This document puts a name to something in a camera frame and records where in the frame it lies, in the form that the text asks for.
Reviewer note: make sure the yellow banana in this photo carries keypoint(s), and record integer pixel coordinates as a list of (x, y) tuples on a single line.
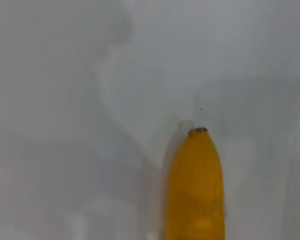
[(196, 190)]

